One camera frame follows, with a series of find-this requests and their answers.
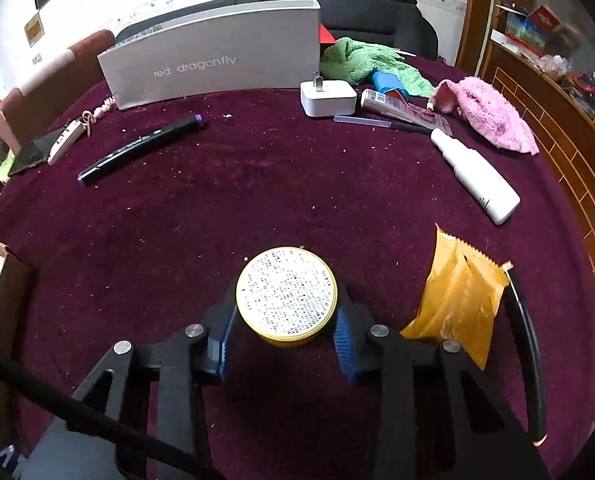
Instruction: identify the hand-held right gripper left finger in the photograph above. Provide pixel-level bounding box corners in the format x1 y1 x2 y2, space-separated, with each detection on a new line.
70 290 241 480

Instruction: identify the clutter on cabinet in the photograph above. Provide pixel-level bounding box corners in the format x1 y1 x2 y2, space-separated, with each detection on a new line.
492 1 595 126

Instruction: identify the pink charm cord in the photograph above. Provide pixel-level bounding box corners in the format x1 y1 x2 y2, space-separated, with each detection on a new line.
84 96 117 137

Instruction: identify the black curved headband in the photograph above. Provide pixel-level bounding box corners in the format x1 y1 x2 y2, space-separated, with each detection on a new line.
499 266 549 447

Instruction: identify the white charger plug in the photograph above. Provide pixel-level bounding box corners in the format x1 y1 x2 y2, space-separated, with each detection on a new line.
299 73 357 120

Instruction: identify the black marker purple cap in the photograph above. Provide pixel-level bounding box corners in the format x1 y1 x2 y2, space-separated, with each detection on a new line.
77 114 209 188

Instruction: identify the white spray bottle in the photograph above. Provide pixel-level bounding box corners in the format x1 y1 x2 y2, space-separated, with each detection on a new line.
429 127 521 226

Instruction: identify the black cable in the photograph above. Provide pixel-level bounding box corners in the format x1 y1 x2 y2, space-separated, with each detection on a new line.
0 335 224 480

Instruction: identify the yellow wall plaque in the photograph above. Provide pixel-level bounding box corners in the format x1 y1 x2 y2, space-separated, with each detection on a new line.
24 12 46 47

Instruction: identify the silver ointment tube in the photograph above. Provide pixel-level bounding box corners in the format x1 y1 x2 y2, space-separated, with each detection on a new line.
359 88 454 137

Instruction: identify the maroon padded chair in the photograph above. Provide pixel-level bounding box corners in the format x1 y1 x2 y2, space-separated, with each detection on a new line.
0 29 117 155

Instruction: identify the yellow snack packet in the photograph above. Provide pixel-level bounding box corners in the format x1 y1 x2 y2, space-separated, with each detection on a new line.
399 223 513 372

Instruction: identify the yellow round tin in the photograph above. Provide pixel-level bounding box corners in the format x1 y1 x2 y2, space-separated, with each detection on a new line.
234 246 339 347

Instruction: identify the silver shoe box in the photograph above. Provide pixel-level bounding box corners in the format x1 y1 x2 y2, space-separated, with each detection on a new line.
97 0 323 111

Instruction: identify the cardboard box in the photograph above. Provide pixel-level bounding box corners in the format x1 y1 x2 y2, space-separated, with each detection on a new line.
0 232 32 457

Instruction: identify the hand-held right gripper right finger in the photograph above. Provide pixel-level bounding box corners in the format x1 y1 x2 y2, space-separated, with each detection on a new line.
330 281 551 480

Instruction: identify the wooden door frame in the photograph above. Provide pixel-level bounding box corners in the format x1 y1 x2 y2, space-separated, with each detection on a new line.
455 0 504 82

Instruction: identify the green towel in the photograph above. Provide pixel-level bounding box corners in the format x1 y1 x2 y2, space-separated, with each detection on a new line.
319 36 435 99

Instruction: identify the black leather sofa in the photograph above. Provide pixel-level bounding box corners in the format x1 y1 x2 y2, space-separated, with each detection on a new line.
115 0 439 59

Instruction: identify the pink towel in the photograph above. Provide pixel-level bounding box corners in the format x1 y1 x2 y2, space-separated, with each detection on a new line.
429 76 540 156

